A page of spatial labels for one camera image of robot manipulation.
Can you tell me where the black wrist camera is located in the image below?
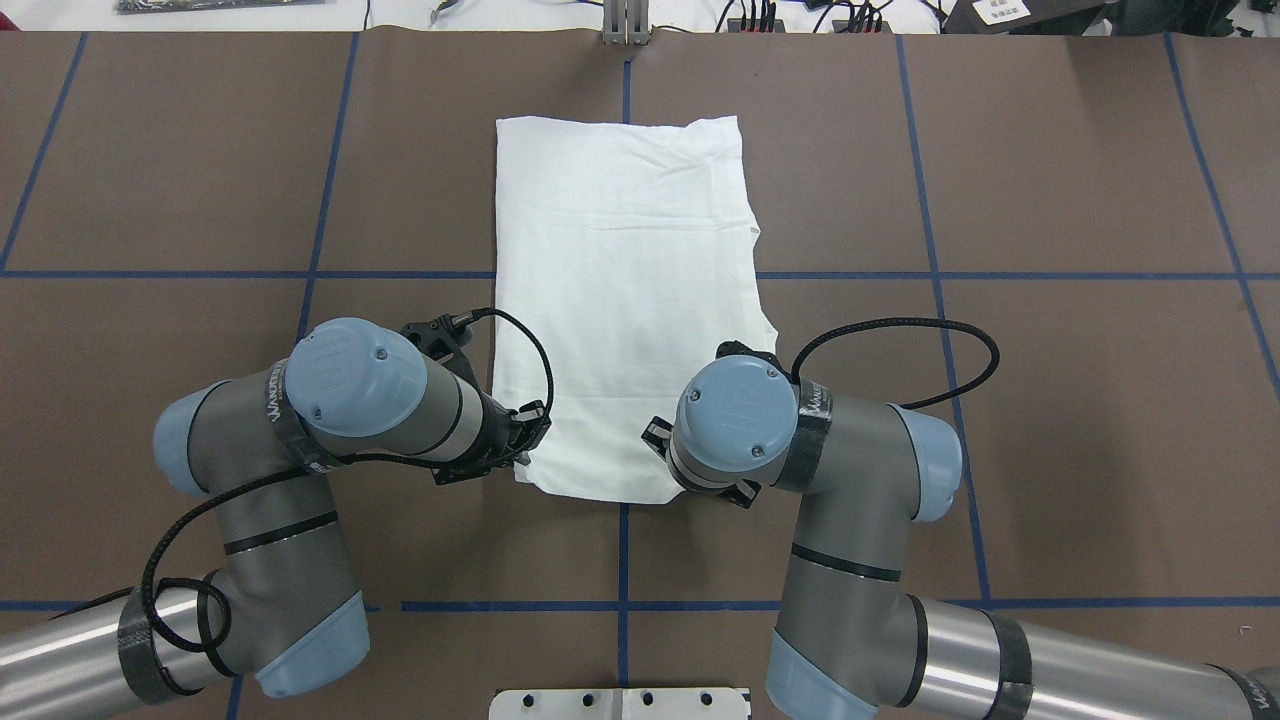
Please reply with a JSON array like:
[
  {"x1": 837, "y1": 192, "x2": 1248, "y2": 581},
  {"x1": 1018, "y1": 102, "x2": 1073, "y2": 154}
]
[
  {"x1": 716, "y1": 340, "x2": 785, "y2": 372},
  {"x1": 399, "y1": 313, "x2": 476, "y2": 365}
]

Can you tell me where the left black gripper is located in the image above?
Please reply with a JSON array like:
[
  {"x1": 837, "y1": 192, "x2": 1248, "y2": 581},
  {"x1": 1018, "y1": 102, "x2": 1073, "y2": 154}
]
[{"x1": 431, "y1": 389, "x2": 552, "y2": 486}]

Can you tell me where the white long-sleeve printed shirt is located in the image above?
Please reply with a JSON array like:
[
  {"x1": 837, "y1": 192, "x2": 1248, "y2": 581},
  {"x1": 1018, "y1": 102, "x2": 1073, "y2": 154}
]
[{"x1": 492, "y1": 115, "x2": 777, "y2": 505}]

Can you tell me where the aluminium frame post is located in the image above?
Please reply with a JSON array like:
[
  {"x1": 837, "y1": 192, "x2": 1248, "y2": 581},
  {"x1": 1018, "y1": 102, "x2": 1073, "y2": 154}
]
[{"x1": 600, "y1": 0, "x2": 652, "y2": 46}]

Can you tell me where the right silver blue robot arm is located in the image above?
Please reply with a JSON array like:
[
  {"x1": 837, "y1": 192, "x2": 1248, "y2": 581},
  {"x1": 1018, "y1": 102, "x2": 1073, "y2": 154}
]
[{"x1": 643, "y1": 352, "x2": 1277, "y2": 719}]

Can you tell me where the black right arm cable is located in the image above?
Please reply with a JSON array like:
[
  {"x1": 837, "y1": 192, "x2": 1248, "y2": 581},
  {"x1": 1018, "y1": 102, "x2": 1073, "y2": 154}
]
[{"x1": 790, "y1": 318, "x2": 1001, "y2": 411}]

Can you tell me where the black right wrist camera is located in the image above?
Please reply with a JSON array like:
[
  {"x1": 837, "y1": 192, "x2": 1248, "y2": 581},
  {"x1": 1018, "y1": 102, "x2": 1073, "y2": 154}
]
[{"x1": 716, "y1": 340, "x2": 785, "y2": 372}]

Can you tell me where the small black electronics board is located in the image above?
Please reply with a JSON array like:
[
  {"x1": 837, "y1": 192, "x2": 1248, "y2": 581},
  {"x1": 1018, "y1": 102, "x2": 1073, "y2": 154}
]
[{"x1": 716, "y1": 1, "x2": 785, "y2": 35}]

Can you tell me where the white labelled black box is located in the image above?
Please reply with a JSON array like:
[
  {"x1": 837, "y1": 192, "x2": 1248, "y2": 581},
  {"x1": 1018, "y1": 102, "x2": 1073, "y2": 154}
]
[{"x1": 940, "y1": 1, "x2": 1102, "y2": 35}]

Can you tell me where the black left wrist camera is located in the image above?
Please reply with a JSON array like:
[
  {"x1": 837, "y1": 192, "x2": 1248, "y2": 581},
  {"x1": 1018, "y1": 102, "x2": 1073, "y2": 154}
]
[{"x1": 399, "y1": 313, "x2": 476, "y2": 365}]

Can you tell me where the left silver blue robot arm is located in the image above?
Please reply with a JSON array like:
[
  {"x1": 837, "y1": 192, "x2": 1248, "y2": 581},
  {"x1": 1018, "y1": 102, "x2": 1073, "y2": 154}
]
[{"x1": 3, "y1": 307, "x2": 556, "y2": 719}]

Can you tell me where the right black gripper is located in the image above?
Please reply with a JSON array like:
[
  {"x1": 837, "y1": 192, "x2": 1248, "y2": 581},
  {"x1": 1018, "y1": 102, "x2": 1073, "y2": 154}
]
[{"x1": 641, "y1": 416, "x2": 762, "y2": 509}]

